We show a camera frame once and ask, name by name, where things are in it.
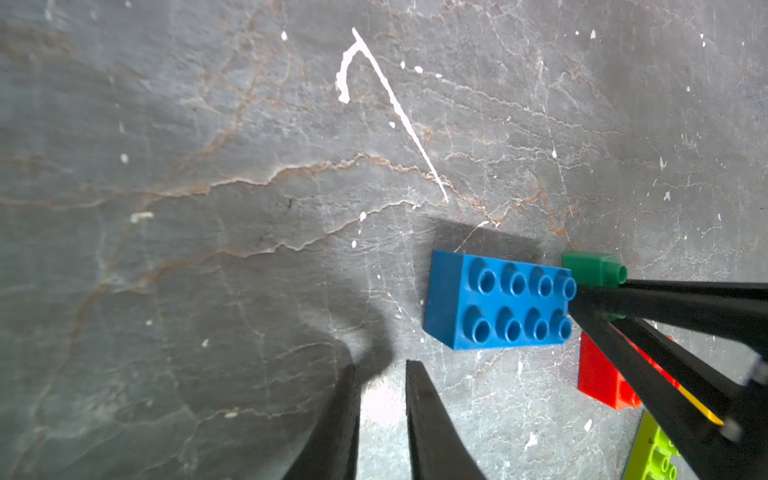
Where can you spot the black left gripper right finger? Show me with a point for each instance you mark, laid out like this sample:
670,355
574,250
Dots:
436,450

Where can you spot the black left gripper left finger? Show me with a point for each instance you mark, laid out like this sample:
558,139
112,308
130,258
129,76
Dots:
331,452

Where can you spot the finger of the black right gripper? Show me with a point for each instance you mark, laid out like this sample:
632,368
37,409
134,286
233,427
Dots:
732,310
655,367

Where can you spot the yellow lego piece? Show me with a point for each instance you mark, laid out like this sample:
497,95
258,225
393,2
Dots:
700,406

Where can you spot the lime green lego plate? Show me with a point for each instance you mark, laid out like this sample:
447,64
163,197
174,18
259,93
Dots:
651,454

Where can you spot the green lego brick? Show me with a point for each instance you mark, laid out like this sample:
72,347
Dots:
595,269

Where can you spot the blue lego brick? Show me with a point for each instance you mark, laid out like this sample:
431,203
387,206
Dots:
476,302

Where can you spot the red lego brick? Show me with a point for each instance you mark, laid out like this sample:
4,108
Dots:
599,379

